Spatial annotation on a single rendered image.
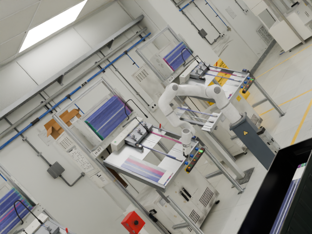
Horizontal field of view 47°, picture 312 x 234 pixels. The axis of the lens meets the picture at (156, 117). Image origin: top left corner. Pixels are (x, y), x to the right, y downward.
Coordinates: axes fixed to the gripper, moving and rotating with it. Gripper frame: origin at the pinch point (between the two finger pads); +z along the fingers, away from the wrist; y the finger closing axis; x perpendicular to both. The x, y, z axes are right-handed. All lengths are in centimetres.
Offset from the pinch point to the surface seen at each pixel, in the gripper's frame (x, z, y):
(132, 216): 14, 16, -74
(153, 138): 48, 10, 15
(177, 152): 14.4, 10.2, 8.0
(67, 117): 137, -7, -16
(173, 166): 9.0, 10.2, -9.8
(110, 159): 69, 10, -32
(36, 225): 71, 3, -126
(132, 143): 60, 6, -6
